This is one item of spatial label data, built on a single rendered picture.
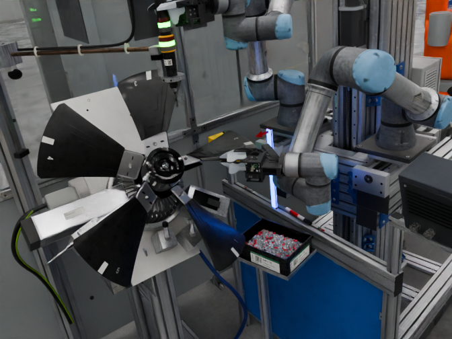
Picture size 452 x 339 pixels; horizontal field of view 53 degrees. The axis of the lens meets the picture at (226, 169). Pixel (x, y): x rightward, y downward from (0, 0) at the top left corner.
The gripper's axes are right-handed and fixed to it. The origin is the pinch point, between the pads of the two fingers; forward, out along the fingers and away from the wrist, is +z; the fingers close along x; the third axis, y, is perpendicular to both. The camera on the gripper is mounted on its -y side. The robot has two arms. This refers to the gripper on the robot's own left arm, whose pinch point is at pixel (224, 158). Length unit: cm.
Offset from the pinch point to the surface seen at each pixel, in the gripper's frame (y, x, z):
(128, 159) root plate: 15.2, -8.0, 24.7
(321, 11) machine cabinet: -453, 65, 25
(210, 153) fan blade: -1.9, -0.8, 5.5
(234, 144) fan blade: -10.8, 1.0, 0.0
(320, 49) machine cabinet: -446, 109, 27
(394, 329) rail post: 14, 53, -54
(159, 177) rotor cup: 17.6, -3.6, 14.3
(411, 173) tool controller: 15, -7, -54
